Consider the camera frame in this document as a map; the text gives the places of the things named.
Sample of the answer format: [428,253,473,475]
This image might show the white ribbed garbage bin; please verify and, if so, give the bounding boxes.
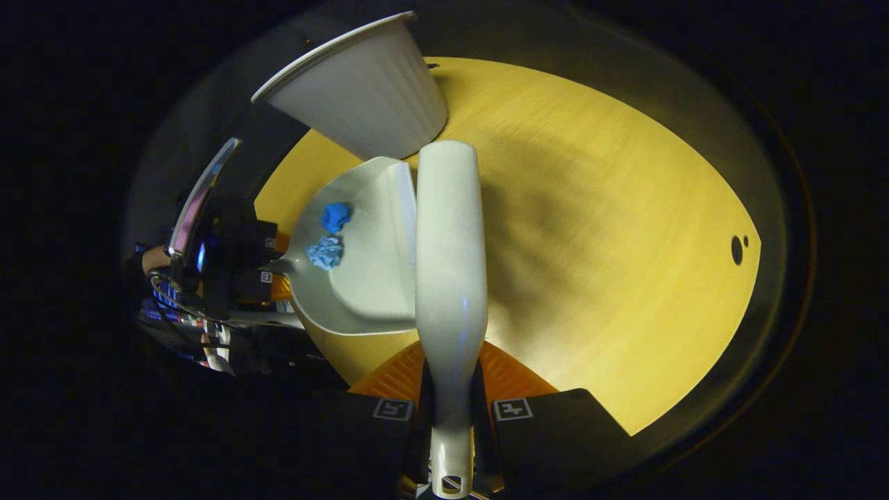
[251,10,449,162]

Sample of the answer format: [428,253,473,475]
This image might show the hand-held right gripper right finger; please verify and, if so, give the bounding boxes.
[474,340,633,500]

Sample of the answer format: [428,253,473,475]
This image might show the white plastic dustpan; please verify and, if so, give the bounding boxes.
[263,156,419,337]

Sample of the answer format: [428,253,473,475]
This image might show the small white broom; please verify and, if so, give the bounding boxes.
[415,140,489,499]

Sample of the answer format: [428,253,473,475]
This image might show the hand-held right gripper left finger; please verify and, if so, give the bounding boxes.
[292,340,435,500]

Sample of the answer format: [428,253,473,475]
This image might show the white cable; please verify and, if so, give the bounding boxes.
[149,274,308,331]

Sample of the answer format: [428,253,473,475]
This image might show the blue paper scrap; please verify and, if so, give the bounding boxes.
[321,202,353,234]
[306,235,345,271]

